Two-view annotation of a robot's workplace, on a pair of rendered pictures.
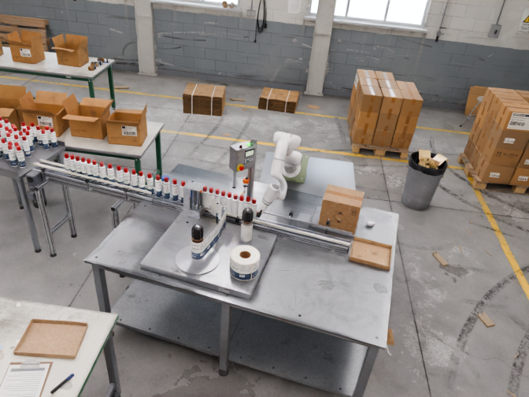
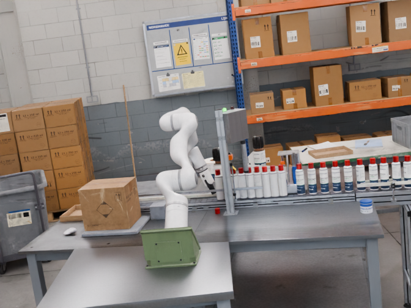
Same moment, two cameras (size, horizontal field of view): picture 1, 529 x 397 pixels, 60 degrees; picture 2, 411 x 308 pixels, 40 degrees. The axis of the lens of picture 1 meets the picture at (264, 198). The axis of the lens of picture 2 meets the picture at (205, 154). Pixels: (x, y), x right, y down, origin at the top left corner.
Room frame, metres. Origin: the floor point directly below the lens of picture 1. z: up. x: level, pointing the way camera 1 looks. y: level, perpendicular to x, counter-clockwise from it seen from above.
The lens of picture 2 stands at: (6.52, -0.08, 1.93)
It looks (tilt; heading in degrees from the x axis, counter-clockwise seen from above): 11 degrees down; 179
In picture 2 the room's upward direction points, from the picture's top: 7 degrees counter-clockwise
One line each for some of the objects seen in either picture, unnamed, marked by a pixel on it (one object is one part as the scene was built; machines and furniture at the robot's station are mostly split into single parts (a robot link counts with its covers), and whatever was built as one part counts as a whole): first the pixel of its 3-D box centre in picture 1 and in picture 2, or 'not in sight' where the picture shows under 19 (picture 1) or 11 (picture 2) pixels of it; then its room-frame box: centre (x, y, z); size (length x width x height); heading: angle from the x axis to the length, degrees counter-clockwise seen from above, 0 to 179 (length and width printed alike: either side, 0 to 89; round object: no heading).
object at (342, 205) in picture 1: (341, 209); (110, 203); (3.05, -0.63, 0.99); 0.30 x 0.24 x 0.27; 76
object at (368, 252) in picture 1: (371, 252); (87, 212); (2.70, -0.85, 0.85); 0.30 x 0.26 x 0.04; 76
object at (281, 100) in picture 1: (279, 99); not in sight; (7.51, -0.08, 0.11); 0.65 x 0.54 x 0.22; 84
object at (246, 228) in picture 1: (246, 225); (219, 167); (2.65, 0.11, 1.03); 0.09 x 0.09 x 0.30
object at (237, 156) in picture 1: (242, 157); (232, 125); (3.05, 0.20, 1.38); 0.17 x 0.10 x 0.19; 131
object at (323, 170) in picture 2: (175, 190); (323, 177); (3.09, 0.74, 0.98); 0.05 x 0.05 x 0.20
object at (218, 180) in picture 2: (253, 209); (219, 184); (2.93, 0.08, 0.98); 0.05 x 0.05 x 0.20
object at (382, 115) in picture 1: (380, 112); not in sight; (6.57, -1.63, 0.45); 1.20 x 0.84 x 0.89; 178
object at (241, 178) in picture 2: (234, 205); (242, 183); (2.96, 0.23, 0.98); 0.05 x 0.05 x 0.20
